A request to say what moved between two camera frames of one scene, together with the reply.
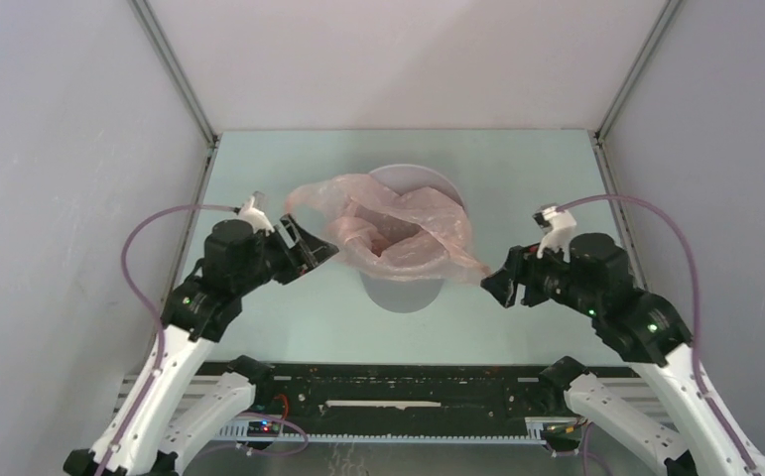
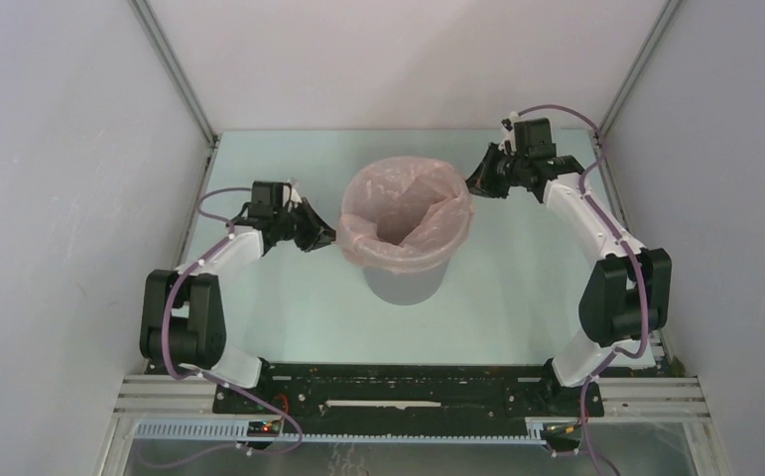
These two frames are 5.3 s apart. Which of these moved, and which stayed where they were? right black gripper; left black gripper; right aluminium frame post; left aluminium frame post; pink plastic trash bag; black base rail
Moved: right black gripper; pink plastic trash bag; left black gripper
Stayed: left aluminium frame post; right aluminium frame post; black base rail
